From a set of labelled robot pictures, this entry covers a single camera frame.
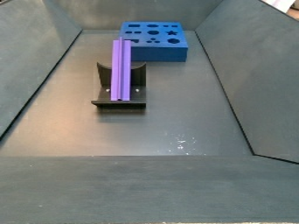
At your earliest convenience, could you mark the purple star-shaped bar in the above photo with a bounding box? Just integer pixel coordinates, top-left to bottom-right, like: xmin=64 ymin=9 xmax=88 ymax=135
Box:
xmin=111 ymin=38 xmax=131 ymax=101

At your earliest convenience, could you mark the black curved fixture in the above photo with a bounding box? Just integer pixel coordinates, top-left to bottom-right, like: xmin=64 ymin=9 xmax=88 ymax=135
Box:
xmin=91 ymin=64 xmax=146 ymax=109

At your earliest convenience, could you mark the blue shape sorter block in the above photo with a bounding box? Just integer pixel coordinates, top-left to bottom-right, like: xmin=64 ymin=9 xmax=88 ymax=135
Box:
xmin=119 ymin=21 xmax=189 ymax=62

